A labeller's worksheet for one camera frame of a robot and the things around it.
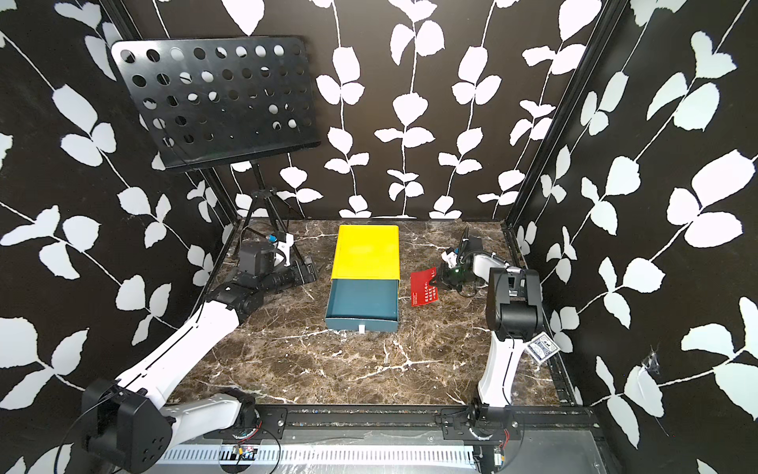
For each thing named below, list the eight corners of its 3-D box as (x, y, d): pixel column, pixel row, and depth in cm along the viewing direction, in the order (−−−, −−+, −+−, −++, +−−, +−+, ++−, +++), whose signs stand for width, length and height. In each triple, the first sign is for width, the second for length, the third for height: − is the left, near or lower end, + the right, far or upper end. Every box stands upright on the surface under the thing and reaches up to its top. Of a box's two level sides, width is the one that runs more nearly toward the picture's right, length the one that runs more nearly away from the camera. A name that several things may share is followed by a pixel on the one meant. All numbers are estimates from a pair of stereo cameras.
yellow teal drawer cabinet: (340, 316, 96) (330, 277, 78) (346, 268, 108) (338, 225, 90) (397, 316, 96) (400, 277, 78) (396, 268, 108) (398, 225, 90)
